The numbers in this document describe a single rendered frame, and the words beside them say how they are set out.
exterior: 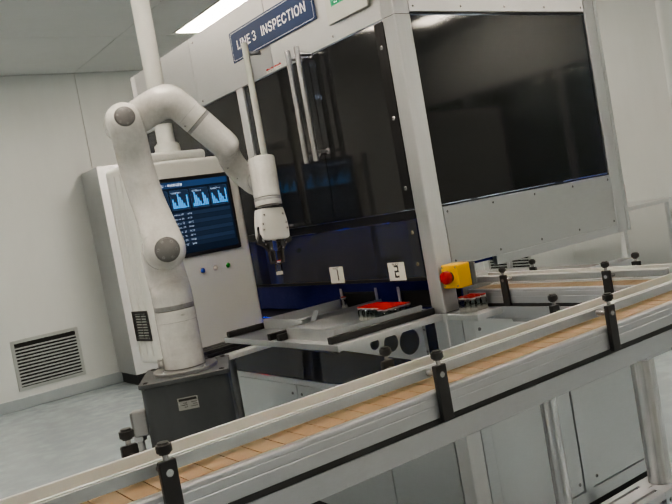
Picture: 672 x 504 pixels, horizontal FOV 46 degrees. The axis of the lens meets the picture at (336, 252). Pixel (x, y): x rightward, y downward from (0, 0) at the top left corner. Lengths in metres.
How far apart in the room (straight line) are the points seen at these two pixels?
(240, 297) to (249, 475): 2.11
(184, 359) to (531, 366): 1.19
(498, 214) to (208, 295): 1.18
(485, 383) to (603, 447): 1.69
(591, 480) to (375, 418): 1.84
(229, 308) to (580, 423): 1.38
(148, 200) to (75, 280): 5.36
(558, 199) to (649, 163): 4.55
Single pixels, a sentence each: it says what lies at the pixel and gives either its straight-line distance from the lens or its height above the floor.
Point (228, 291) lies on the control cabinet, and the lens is 3.15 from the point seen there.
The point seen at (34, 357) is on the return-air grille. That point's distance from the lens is 7.57.
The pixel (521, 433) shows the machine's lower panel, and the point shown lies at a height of 0.43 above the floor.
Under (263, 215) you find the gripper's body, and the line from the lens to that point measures 2.39.
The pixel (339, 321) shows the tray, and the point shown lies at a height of 0.89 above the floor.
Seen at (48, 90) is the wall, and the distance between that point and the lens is 7.84.
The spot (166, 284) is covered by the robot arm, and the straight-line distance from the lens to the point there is 2.36.
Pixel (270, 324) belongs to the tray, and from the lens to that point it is 2.77.
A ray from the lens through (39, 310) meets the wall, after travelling 7.57.
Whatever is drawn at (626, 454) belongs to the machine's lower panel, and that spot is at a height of 0.18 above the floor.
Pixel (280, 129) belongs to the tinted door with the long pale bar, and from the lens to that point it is 3.02.
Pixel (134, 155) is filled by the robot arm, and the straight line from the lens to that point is 2.33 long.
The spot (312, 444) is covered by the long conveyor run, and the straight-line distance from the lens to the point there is 1.16.
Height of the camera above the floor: 1.25
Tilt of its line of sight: 3 degrees down
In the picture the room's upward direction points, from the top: 10 degrees counter-clockwise
